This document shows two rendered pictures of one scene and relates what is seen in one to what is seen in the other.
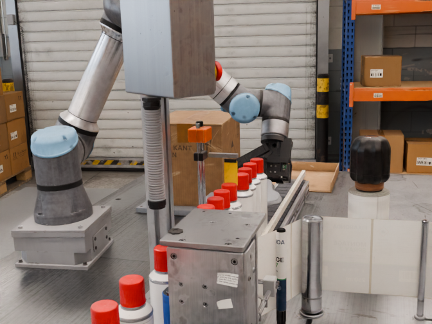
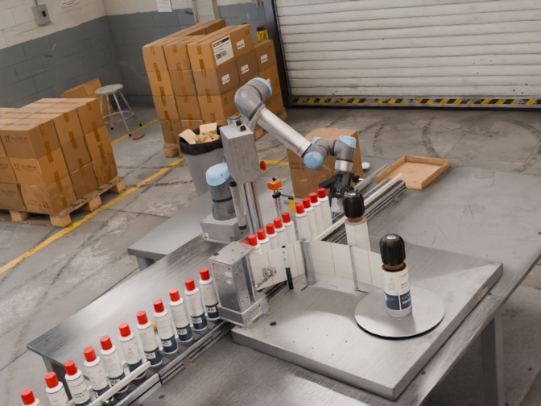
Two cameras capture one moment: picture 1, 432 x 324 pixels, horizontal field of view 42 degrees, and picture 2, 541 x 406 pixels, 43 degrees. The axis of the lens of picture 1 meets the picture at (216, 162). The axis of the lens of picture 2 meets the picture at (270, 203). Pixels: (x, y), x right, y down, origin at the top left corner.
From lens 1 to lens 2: 1.82 m
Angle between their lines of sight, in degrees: 28
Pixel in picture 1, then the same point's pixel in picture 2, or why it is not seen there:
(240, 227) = (239, 254)
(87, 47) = not seen: outside the picture
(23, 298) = (200, 260)
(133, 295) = (203, 275)
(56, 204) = (220, 209)
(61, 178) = (221, 196)
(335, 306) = (325, 279)
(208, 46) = (253, 159)
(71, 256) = (228, 238)
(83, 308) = not seen: hidden behind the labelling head
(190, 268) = (218, 269)
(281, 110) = (344, 155)
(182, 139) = not seen: hidden behind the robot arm
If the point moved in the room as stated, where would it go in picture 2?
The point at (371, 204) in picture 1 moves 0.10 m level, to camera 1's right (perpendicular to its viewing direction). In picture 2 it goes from (351, 229) to (377, 229)
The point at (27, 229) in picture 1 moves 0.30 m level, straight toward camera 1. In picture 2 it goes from (207, 222) to (197, 253)
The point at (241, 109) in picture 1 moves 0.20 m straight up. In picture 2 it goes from (309, 162) to (302, 117)
